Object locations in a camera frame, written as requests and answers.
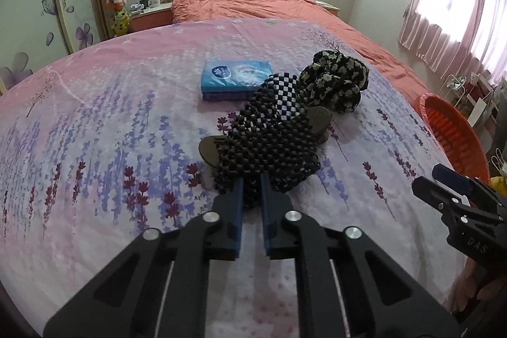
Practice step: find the pink curtain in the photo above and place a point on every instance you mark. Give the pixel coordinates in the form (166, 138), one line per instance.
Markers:
(455, 5)

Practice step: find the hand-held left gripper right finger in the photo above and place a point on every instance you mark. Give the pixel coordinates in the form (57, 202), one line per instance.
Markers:
(266, 219)

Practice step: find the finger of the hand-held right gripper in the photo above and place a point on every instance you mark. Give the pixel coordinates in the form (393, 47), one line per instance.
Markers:
(429, 193)
(449, 176)

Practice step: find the orange plastic basket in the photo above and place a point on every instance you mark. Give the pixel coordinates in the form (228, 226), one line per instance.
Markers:
(451, 132)

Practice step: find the blue tissue box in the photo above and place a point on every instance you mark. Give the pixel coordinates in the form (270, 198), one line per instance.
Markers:
(237, 76)

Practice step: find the orange quilt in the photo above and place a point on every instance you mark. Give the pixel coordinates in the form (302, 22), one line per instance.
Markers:
(301, 11)

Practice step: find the wardrobe with purple flowers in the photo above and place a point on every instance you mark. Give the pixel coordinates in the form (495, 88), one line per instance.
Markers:
(39, 5)

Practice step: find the pink nightstand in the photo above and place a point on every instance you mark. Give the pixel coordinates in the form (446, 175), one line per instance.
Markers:
(152, 19)

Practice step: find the black floral cloth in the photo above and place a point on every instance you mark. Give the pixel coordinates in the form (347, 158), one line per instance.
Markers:
(336, 84)

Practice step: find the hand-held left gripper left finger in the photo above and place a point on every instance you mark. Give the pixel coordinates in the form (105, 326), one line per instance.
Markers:
(237, 219)

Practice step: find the black white checkered slipper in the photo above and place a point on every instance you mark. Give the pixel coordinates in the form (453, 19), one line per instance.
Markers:
(269, 148)

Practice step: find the wooden nightstand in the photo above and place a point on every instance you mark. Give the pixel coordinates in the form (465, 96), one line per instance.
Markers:
(328, 7)

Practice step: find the yellow plush toy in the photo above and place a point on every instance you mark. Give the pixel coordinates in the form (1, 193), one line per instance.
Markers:
(121, 21)

